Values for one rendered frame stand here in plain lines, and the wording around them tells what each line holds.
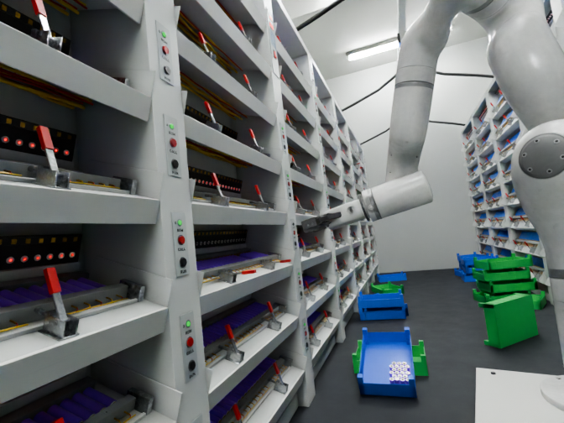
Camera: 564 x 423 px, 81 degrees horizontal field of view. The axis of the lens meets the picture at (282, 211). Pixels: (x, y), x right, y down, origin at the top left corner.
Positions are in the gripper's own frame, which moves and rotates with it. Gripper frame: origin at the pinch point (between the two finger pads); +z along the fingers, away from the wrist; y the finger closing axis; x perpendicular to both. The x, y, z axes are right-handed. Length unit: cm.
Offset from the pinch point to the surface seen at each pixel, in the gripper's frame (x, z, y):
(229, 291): -9.9, 19.8, -17.4
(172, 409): -26, 23, -40
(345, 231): 2, 20, 170
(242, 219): 7.6, 16.6, -5.5
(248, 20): 88, 5, 27
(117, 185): 15.1, 21.0, -42.5
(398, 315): -63, 1, 149
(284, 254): -4.3, 21.0, 30.0
